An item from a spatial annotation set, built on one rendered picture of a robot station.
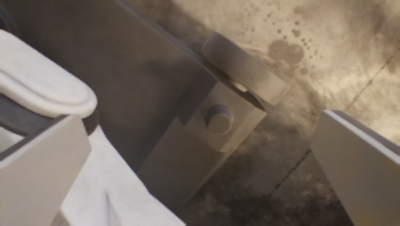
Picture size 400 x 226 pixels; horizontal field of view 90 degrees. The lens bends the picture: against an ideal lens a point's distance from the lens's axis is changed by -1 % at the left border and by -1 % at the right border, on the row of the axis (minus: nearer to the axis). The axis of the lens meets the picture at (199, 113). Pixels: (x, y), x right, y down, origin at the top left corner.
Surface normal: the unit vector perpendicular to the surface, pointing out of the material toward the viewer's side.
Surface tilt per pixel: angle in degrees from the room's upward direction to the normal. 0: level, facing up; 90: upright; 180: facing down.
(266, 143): 0
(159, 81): 0
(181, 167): 0
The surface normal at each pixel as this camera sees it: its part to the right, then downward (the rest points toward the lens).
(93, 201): 0.58, -0.76
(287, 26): -0.08, 0.32
